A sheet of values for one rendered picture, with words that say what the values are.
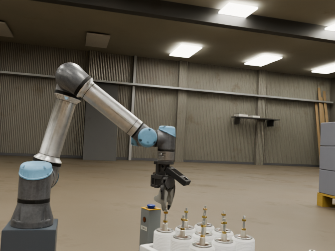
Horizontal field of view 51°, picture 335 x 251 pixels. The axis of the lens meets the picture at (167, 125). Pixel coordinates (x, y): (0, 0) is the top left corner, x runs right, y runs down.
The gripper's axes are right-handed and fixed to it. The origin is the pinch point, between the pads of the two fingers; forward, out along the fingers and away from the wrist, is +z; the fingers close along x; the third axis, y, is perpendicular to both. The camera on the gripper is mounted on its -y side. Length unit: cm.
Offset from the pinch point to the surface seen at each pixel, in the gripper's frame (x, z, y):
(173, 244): 8.4, 12.3, -9.0
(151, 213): -6.5, 5.6, 12.9
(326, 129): -298, -51, -17
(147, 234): -5.4, 15.2, 13.5
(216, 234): -13.6, 10.8, -17.5
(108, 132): -656, -47, 640
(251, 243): -12.6, 11.4, -33.9
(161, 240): 4.6, 13.1, -0.7
